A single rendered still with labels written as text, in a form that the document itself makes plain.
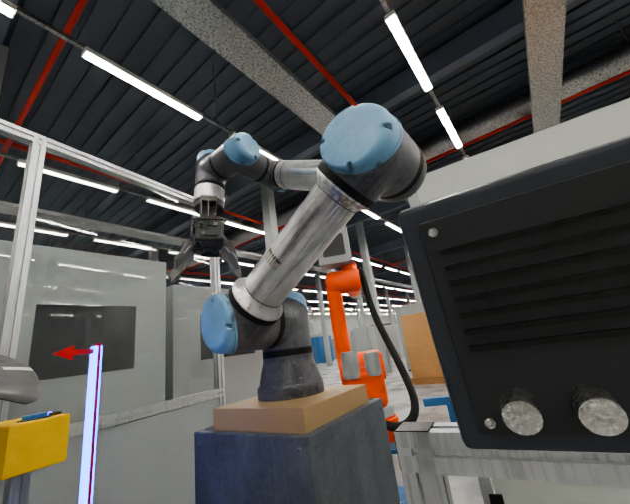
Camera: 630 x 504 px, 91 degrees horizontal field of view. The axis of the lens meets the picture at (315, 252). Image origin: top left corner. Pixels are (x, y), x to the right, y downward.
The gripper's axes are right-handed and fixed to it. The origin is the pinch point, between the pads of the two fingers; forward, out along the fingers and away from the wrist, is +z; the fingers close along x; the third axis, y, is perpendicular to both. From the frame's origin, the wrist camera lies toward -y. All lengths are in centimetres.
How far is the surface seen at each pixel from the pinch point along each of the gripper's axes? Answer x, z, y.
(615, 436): 28, 28, 56
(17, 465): -32.6, 32.1, -7.8
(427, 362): 456, 9, -592
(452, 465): 21, 30, 47
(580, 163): 25, 13, 62
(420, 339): 451, -43, -592
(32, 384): -19.9, 20.0, 20.8
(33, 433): -31.6, 27.1, -8.6
